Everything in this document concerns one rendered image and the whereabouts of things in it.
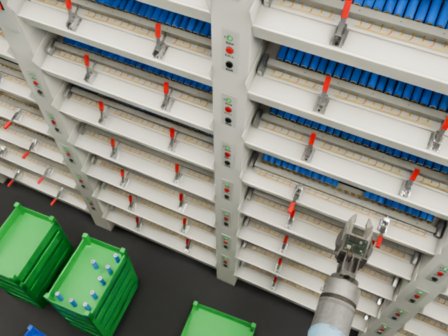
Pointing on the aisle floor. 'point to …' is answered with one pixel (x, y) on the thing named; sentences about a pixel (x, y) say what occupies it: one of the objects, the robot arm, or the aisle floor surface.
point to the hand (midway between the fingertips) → (361, 221)
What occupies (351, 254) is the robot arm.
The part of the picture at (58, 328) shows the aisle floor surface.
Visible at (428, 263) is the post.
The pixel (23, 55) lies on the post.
